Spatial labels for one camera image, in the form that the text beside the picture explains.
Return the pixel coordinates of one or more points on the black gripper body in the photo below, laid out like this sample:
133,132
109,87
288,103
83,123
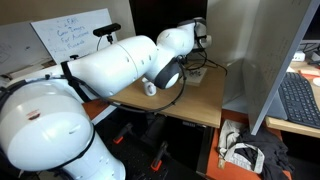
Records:
199,41

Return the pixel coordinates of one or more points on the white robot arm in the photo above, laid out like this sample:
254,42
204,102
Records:
116,66

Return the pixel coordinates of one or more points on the beige book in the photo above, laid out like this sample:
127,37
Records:
196,76

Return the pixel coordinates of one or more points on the light grey flat board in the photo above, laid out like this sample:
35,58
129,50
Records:
235,90

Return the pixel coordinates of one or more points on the black computer monitor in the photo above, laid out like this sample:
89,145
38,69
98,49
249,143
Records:
150,16

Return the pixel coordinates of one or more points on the white ceramic mug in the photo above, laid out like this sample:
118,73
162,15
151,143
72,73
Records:
149,89

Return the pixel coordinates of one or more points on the grey leaning whiteboard panel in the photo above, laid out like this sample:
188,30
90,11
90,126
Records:
276,63

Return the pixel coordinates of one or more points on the black box under desk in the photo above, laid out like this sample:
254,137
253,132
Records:
200,146

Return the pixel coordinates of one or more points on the white power adapter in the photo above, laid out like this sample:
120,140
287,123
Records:
299,56

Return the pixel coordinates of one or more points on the white tote bag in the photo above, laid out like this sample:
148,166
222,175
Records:
238,148

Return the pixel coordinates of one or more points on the black clamp orange tip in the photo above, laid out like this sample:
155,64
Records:
159,156
121,133

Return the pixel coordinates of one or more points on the black keyboard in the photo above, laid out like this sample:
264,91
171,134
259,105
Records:
300,100

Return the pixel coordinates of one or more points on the orange notebook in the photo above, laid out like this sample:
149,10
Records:
310,71

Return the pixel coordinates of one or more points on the orange floor mat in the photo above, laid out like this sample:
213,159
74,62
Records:
220,166

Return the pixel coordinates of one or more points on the dark computer screen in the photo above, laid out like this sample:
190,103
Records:
314,30

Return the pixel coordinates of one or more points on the dark grey cloth pile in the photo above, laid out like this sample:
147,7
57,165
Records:
270,153

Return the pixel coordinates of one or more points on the plain white whiteboard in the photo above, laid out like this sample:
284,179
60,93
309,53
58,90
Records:
16,46

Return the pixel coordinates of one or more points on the black stereo camera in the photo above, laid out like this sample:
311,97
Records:
106,30

